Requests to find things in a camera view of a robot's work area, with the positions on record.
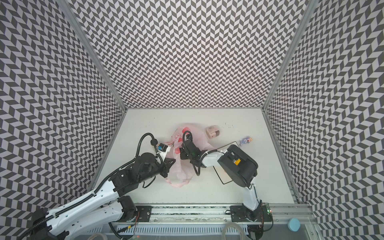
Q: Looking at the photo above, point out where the pink plastic bag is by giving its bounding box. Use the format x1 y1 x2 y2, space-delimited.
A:
166 124 214 188

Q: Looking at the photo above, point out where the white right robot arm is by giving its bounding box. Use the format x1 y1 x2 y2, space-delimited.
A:
181 131 266 222

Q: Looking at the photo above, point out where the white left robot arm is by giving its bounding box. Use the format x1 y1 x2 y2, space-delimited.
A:
18 133 176 240

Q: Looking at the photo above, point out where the small jar black lid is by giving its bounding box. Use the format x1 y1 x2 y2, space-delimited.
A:
151 138 158 147

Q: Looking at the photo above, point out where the pink small box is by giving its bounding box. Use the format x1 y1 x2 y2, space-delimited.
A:
206 125 220 139

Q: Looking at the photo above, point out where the white mat black border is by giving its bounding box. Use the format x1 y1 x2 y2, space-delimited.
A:
203 142 239 185

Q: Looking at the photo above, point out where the purple small toy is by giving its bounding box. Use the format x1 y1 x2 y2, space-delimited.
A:
239 136 253 147

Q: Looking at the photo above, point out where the clear tube loop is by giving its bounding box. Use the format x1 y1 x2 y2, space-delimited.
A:
221 222 251 240

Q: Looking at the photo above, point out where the light blue round cap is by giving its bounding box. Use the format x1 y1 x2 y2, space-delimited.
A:
288 218 301 232

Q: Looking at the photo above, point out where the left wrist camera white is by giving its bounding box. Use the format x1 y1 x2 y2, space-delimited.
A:
157 143 171 161

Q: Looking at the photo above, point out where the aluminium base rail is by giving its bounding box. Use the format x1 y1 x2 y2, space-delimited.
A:
137 204 318 228

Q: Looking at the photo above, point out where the aluminium corner post left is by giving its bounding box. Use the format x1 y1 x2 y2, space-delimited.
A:
56 0 127 111

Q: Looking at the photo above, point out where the aluminium corner post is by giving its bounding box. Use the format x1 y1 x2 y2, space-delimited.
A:
56 0 127 111
262 0 319 112

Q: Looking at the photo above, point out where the aluminium corner post right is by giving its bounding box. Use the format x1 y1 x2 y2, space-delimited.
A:
262 0 319 112

